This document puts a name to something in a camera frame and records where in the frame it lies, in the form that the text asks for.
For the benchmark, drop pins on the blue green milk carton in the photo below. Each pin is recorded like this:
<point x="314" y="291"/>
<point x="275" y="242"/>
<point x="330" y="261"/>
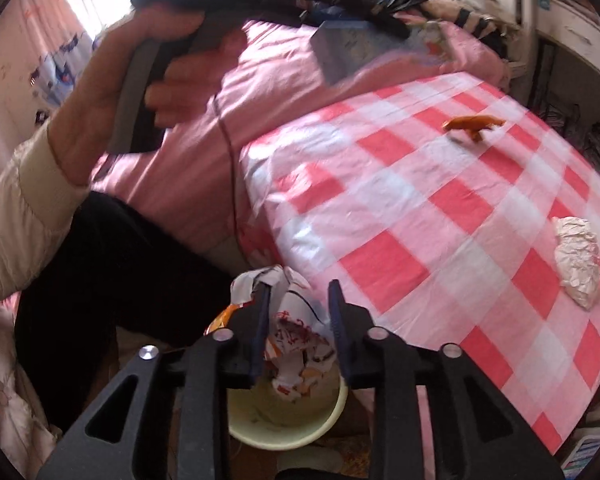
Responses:
<point x="350" y="55"/>

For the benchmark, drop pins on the orange snack wrapper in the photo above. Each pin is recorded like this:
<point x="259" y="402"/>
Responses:
<point x="472" y="124"/>

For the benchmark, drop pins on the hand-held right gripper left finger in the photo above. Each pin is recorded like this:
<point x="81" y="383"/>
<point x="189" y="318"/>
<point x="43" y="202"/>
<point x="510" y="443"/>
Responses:
<point x="260" y="345"/>

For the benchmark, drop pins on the beige striped cloth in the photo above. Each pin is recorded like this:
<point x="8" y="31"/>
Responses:
<point x="460" y="12"/>

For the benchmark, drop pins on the pink curtain with blue print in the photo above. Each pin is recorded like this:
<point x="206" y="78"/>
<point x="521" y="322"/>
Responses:
<point x="30" y="35"/>

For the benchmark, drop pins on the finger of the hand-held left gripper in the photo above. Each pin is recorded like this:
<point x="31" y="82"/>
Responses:
<point x="385" y="20"/>

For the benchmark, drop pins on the printed white plastic bag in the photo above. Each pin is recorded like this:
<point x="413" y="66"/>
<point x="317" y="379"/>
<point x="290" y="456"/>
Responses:
<point x="295" y="340"/>

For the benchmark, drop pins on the person's left forearm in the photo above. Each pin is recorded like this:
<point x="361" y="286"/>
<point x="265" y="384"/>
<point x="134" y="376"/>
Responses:
<point x="25" y="210"/>

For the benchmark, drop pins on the pink blanket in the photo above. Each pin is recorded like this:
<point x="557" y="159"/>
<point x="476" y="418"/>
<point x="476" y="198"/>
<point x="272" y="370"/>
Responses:
<point x="260" y="100"/>

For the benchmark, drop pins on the red print paper wrapper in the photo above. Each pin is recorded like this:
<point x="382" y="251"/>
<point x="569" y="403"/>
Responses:
<point x="577" y="260"/>

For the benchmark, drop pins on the person's leg in black trousers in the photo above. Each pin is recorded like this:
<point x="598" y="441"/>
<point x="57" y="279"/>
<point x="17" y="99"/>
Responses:
<point x="130" y="285"/>

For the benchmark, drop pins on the cream quilted jacket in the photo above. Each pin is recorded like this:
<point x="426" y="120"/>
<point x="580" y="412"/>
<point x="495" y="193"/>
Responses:
<point x="10" y="385"/>

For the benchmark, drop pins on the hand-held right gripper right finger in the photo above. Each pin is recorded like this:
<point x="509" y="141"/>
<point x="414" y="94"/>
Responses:
<point x="341" y="350"/>

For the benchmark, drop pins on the person's left hand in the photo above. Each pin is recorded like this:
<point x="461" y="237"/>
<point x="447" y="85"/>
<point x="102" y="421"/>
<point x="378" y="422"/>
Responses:
<point x="90" y="110"/>

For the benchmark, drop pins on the yellow plastic bin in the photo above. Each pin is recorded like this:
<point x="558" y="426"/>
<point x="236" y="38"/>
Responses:
<point x="285" y="425"/>

